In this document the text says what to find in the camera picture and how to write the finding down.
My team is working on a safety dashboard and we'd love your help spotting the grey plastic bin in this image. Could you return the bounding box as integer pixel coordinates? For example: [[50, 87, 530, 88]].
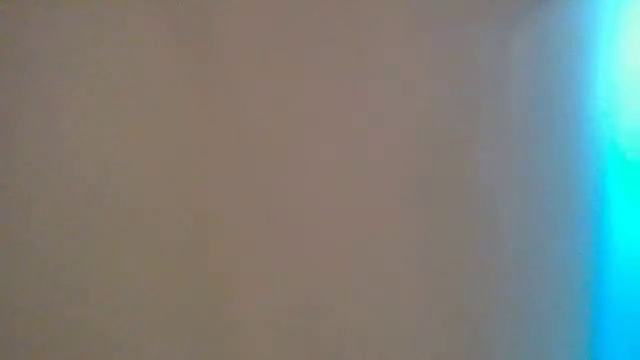
[[0, 0, 591, 360]]

